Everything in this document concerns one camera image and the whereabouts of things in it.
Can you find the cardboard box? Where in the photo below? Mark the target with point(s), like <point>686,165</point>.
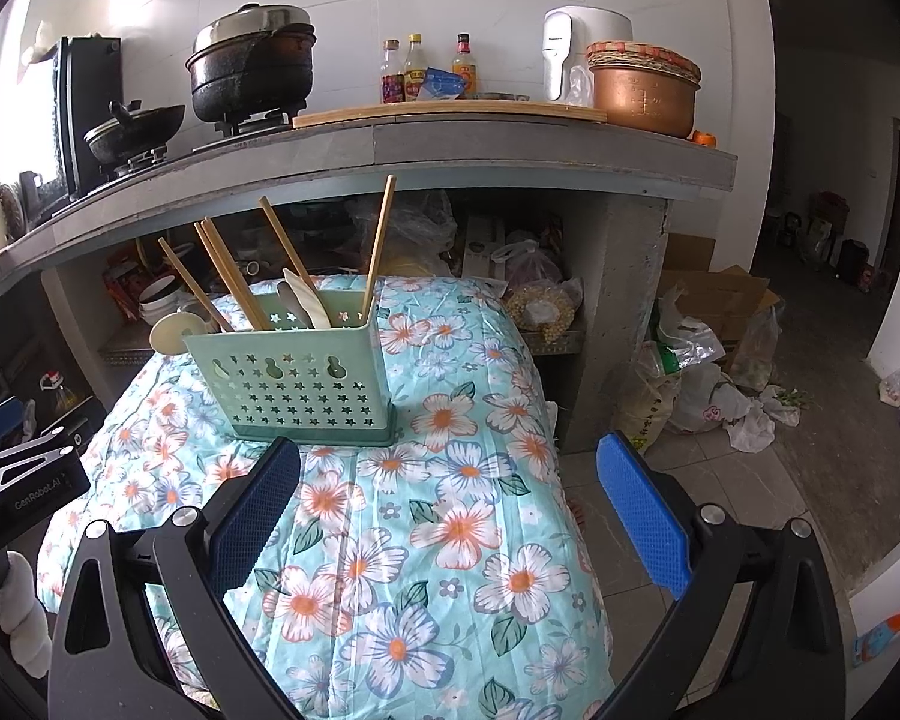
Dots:
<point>727,292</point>

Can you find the red packets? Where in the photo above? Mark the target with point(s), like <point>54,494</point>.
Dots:
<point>124,285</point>

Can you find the white kitchen appliance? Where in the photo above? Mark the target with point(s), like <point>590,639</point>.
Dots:
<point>585,45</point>

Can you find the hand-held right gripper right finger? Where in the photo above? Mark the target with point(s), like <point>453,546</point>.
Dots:
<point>641,510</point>

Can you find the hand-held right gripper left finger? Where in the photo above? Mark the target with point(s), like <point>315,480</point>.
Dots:
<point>259,510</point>

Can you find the crumpled clear plastic bag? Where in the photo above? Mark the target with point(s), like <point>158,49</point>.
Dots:
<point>690,337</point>

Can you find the pink plastic bag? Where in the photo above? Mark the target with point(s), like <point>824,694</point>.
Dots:
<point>529,261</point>

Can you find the copper coloured inner pot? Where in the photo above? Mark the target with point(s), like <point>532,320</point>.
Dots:
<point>645,105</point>

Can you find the grey kitchen counter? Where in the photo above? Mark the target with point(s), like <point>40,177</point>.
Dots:
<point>495,146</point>

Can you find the rice sack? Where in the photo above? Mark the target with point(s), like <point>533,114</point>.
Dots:
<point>652,401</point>

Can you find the sauce bottle with red label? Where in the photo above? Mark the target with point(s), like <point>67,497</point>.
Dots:
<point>392,79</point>

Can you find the white ceramic spoon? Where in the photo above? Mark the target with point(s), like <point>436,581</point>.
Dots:
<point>311,307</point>
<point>285,296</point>

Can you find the cardboard packaging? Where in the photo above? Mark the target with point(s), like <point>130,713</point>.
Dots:
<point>484,244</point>

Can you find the stacked white bowls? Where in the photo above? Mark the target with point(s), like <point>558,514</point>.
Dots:
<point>157,310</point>

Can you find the dark rimmed bowl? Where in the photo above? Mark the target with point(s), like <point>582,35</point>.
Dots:
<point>159,289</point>

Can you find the gas stove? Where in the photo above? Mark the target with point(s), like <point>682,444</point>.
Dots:
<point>217,136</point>

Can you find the large black cooking pot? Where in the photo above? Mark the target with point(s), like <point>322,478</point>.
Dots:
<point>251,67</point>

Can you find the metal shelf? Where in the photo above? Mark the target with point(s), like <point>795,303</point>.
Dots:
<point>562,343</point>

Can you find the woven basket tray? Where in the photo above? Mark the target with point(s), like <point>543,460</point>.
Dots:
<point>641,58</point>

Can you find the mint green utensil holder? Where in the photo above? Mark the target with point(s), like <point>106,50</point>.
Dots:
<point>300,382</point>

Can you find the black appliance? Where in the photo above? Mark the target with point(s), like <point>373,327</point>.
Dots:
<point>90,105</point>

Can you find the small sauce bottle yellow label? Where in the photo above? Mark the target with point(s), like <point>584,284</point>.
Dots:
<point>465,67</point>

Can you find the cooking oil bottle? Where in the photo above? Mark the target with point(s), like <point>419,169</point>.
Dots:
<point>58,394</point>

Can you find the white plastic bags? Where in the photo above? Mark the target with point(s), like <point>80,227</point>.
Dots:
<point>727,409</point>

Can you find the sauce bottle with yellow cap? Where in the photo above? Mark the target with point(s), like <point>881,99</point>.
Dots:
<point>416,75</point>

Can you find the grey round lid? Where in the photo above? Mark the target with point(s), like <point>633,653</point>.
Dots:
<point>13,206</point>

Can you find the wooden cutting board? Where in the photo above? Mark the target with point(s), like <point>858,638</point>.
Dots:
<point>450,114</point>

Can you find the black wok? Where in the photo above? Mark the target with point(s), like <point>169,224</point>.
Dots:
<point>131,131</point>

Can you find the cream plastic ladle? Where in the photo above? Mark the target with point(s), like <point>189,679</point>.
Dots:
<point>172,334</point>

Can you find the blue packet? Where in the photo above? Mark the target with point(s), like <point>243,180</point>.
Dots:
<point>442,82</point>

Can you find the floral turquoise blanket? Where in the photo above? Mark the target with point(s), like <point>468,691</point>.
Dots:
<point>450,480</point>

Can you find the small orange fruit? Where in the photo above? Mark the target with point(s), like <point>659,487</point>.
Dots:
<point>703,139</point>

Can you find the bag of soybeans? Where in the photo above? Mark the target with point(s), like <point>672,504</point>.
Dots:
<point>547,307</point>

